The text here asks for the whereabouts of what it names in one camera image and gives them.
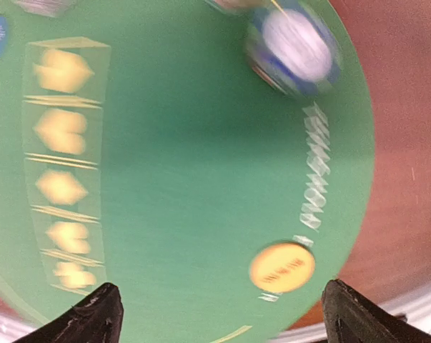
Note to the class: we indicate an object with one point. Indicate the deck of cards clear box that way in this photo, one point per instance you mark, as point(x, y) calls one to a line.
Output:
point(48, 8)

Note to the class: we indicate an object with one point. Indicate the orange big blind button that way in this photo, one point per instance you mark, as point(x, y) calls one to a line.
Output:
point(282, 267)

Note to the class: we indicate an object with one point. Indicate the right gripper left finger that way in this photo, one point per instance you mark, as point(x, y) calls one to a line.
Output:
point(96, 318)

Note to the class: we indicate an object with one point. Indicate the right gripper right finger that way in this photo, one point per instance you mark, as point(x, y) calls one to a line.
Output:
point(351, 317)

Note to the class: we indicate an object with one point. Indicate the round green poker mat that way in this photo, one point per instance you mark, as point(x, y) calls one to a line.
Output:
point(139, 147)

